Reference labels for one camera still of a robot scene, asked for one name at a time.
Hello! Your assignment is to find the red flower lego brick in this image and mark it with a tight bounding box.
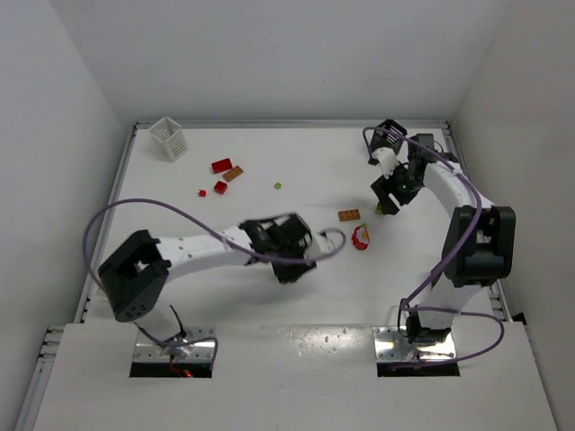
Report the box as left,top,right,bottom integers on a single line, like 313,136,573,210
351,225,370,251

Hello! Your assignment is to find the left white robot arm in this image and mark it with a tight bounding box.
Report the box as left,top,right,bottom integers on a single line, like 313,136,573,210
98,213,336,322

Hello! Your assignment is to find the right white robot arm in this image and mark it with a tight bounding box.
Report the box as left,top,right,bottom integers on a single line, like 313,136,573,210
362,127,517,344

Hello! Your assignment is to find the orange lego plate right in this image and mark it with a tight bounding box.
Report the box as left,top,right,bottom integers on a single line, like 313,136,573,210
338,209,361,222

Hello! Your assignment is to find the orange lego plate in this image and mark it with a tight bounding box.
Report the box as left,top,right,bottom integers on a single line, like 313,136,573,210
338,209,361,222
222,165,243,182

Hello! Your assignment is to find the black slotted bin back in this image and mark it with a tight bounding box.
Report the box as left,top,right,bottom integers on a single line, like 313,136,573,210
362,119,407,159

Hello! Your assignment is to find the orange lego plate left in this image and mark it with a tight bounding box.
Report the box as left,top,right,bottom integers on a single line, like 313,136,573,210
222,165,243,182

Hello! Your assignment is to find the small red square lego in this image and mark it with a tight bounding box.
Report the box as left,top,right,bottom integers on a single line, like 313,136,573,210
214,181,228,195

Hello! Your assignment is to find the large red lego brick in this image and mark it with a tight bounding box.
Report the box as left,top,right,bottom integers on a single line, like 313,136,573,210
211,158,234,174

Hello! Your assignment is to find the white slotted bin back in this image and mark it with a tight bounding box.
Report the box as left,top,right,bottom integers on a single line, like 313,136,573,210
148,117,189,163

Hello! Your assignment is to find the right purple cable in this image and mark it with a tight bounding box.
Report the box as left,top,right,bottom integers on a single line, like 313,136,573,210
362,126,505,365

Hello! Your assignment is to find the purple cable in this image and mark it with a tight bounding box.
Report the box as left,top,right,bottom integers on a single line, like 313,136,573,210
362,126,505,365
83,198,348,374

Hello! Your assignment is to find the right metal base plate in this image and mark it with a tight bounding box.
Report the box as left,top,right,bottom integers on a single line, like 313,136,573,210
372,326,456,364

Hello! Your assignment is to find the metal base plate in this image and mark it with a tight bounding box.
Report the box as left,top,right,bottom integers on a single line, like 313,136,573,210
372,326,456,364
132,326,216,365

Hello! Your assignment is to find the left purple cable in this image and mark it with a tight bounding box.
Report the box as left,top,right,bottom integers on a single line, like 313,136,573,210
83,198,348,374

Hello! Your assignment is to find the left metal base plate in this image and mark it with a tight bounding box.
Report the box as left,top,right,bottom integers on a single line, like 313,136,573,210
132,326,216,365

